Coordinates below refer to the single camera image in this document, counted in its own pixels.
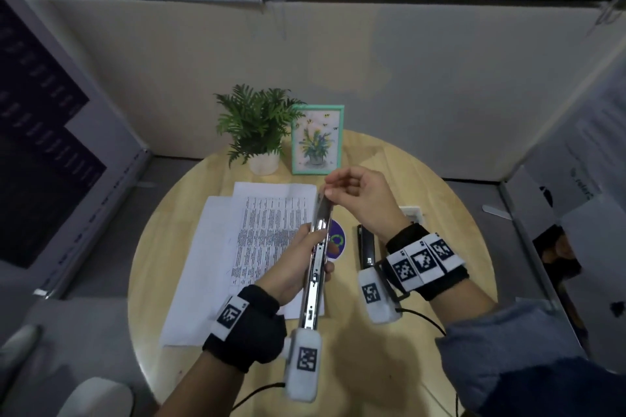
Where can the small white box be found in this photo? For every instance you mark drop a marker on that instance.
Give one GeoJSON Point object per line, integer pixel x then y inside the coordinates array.
{"type": "Point", "coordinates": [412, 214]}

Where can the white printed poster board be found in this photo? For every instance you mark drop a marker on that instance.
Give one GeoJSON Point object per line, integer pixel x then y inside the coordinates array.
{"type": "Point", "coordinates": [582, 177]}

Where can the green potted plant white pot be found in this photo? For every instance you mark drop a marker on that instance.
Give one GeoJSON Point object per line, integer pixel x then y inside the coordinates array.
{"type": "Point", "coordinates": [257, 123]}

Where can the person's right thumb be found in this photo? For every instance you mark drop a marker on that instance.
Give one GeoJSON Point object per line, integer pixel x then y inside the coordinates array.
{"type": "Point", "coordinates": [337, 196]}

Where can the printed paper sheet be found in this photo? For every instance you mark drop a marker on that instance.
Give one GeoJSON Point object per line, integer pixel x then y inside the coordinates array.
{"type": "Point", "coordinates": [266, 236]}

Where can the round purple sticker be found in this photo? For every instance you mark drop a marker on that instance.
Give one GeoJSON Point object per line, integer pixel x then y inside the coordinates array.
{"type": "Point", "coordinates": [337, 240]}

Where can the black left wristband with marker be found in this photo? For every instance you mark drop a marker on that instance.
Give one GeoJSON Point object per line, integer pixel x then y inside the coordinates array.
{"type": "Point", "coordinates": [247, 326]}

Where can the large dark display board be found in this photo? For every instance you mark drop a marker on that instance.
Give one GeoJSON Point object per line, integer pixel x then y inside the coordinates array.
{"type": "Point", "coordinates": [44, 153]}

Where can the person's left forearm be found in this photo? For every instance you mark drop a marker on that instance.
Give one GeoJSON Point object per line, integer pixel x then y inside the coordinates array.
{"type": "Point", "coordinates": [200, 387]}

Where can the small white flat strip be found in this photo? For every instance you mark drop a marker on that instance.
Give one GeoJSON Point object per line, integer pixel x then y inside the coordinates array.
{"type": "Point", "coordinates": [496, 212]}

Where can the silver metal stapler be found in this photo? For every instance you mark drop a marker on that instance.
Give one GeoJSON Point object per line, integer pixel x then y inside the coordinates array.
{"type": "Point", "coordinates": [315, 260]}

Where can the blank white paper sheet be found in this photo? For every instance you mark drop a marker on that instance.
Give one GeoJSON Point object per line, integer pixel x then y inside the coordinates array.
{"type": "Point", "coordinates": [200, 275]}

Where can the white chair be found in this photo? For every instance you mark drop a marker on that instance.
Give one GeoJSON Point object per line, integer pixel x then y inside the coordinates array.
{"type": "Point", "coordinates": [98, 399]}

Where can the person's left hand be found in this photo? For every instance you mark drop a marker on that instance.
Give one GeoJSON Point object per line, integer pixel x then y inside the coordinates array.
{"type": "Point", "coordinates": [286, 270]}

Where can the teal picture frame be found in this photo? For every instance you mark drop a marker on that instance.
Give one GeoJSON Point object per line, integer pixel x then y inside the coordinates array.
{"type": "Point", "coordinates": [317, 140]}

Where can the grey blue sleeve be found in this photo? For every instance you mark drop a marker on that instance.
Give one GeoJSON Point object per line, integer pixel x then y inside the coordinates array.
{"type": "Point", "coordinates": [528, 363]}

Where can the person's right forearm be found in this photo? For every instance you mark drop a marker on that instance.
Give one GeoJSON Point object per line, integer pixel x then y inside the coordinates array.
{"type": "Point", "coordinates": [462, 302]}

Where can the black stapler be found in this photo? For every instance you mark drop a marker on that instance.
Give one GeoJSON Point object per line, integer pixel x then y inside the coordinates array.
{"type": "Point", "coordinates": [367, 248]}

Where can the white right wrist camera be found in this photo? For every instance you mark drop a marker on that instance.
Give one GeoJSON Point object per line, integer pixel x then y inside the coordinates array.
{"type": "Point", "coordinates": [376, 297]}

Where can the person's right hand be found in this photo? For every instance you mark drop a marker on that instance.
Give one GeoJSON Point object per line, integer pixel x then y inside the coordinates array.
{"type": "Point", "coordinates": [371, 201]}

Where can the black right wristband with markers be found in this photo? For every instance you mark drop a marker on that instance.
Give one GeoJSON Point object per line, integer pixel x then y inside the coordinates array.
{"type": "Point", "coordinates": [425, 260]}

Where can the person's left thumb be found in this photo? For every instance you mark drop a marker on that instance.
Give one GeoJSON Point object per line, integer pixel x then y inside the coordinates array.
{"type": "Point", "coordinates": [309, 236]}

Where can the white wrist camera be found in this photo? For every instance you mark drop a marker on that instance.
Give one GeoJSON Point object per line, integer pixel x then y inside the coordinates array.
{"type": "Point", "coordinates": [376, 297]}
{"type": "Point", "coordinates": [303, 368]}

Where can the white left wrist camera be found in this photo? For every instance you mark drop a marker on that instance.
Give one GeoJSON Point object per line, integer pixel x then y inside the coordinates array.
{"type": "Point", "coordinates": [303, 368]}

